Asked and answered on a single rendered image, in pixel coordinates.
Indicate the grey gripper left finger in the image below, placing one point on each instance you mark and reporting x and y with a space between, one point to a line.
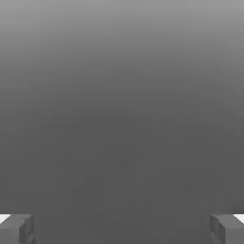
13 230

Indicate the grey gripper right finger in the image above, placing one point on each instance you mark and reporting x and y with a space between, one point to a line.
228 230

